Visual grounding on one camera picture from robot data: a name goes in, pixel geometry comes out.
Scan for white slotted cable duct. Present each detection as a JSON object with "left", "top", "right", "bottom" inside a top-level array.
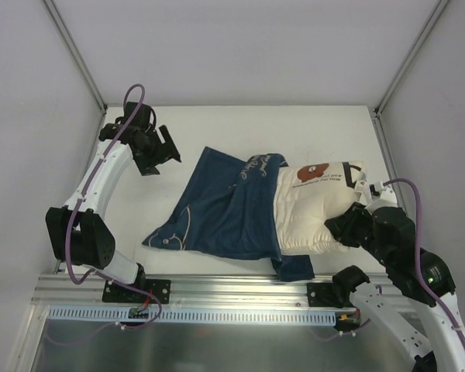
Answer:
[{"left": 47, "top": 305, "right": 336, "bottom": 327}]

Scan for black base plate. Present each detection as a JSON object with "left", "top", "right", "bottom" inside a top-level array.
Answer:
[
  {"left": 306, "top": 282, "right": 358, "bottom": 308},
  {"left": 102, "top": 279, "right": 171, "bottom": 305}
]

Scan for blue whale pillowcase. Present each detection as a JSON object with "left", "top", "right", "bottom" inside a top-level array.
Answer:
[{"left": 142, "top": 147, "right": 314, "bottom": 282}]

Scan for aluminium mounting rail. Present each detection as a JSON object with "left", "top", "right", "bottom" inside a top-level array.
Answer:
[{"left": 30, "top": 273, "right": 412, "bottom": 311}]

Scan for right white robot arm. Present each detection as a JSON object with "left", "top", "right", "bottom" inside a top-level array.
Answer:
[{"left": 325, "top": 179, "right": 465, "bottom": 371}]

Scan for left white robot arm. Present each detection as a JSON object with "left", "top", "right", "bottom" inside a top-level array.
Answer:
[{"left": 46, "top": 102, "right": 181, "bottom": 302}]

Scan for left aluminium frame post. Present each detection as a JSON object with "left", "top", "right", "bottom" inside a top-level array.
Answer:
[{"left": 40, "top": 0, "right": 108, "bottom": 113}]

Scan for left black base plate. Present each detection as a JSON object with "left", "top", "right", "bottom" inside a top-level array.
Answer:
[{"left": 102, "top": 279, "right": 171, "bottom": 305}]

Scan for right aluminium frame post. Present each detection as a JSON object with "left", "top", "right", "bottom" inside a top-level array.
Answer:
[{"left": 374, "top": 0, "right": 451, "bottom": 118}]

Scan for cream white pillow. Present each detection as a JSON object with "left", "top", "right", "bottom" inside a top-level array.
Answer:
[{"left": 274, "top": 161, "right": 367, "bottom": 256}]

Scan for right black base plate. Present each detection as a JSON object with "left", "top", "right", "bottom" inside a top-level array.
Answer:
[{"left": 306, "top": 282, "right": 358, "bottom": 308}]

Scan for aluminium frame post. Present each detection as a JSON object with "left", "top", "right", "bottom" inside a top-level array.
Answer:
[
  {"left": 40, "top": 0, "right": 108, "bottom": 113},
  {"left": 374, "top": 0, "right": 451, "bottom": 118}
]

